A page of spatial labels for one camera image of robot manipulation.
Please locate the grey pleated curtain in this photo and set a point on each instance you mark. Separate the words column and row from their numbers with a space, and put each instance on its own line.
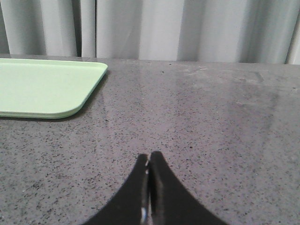
column 250, row 31

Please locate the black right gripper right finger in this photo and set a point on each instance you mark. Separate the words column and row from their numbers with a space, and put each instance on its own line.
column 171, row 203

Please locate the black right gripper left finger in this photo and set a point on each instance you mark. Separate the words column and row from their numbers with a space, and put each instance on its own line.
column 130, row 205

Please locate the light green plastic tray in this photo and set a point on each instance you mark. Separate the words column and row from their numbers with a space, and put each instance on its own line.
column 46, row 89

